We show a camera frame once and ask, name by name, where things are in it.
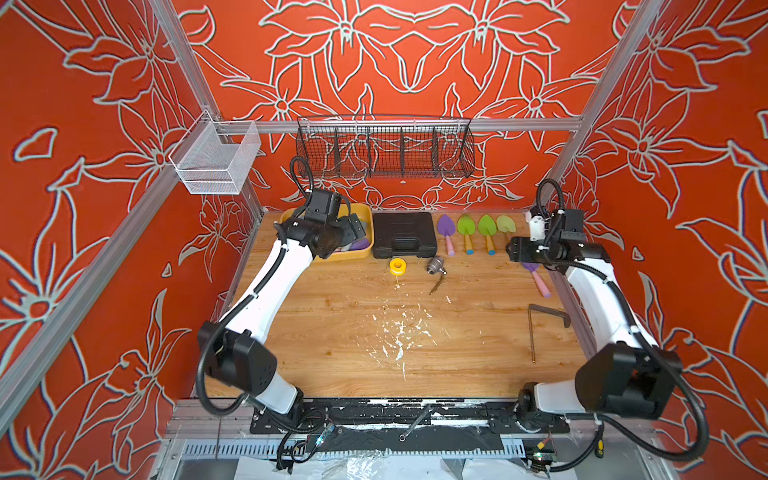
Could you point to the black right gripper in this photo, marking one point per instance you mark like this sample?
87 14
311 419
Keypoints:
525 249

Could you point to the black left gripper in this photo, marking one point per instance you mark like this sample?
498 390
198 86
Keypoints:
349 233

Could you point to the purple square shovel pink handle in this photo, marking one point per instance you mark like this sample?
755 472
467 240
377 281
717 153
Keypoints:
532 268

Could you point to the green shovel wooden handle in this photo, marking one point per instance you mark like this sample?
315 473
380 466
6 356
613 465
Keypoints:
506 225
487 228
466 227

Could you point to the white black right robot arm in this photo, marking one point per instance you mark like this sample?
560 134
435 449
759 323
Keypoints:
629 375

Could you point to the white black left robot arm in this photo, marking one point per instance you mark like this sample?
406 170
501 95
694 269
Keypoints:
235 365

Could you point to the purple shovel blade in box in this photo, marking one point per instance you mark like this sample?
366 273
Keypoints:
361 244

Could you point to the black plastic tool case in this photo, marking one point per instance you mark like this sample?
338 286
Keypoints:
400 234

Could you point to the yellow tape roll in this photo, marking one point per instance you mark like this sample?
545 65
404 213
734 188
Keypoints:
398 267

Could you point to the yellow black screwdriver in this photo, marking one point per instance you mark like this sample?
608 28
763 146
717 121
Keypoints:
599 450

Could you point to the black wire wall basket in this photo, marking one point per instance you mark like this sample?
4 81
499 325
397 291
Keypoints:
382 146

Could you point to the clear mesh wall basket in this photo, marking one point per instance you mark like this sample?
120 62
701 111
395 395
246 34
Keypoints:
215 158

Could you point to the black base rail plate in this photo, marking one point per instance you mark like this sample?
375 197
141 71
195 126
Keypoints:
496 414

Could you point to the wrench on base rail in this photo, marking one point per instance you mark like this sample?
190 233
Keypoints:
423 415

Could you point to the grey cable duct strip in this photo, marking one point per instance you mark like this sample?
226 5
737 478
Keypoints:
266 449

